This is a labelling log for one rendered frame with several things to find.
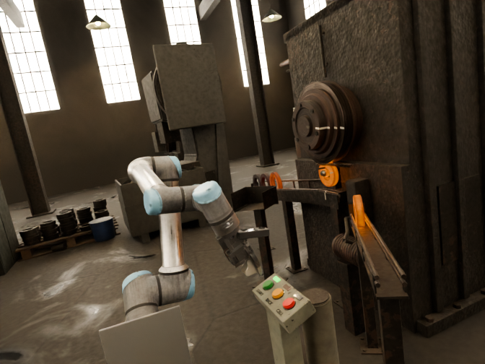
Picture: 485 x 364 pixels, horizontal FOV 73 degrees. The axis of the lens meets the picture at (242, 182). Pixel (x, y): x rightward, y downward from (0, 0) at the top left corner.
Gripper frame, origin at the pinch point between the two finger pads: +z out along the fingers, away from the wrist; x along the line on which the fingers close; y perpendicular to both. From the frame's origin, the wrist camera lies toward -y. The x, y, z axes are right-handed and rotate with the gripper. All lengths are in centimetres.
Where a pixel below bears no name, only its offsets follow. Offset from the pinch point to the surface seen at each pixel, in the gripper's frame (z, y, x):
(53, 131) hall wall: -197, 140, -1060
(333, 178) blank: 13, -74, -54
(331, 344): 36.0, -7.3, 9.1
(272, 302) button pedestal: 6.7, 3.6, 9.0
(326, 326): 28.5, -8.7, 9.2
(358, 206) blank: 11, -55, -12
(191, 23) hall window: -302, -429, -1054
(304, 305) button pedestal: 7.1, -3.0, 19.3
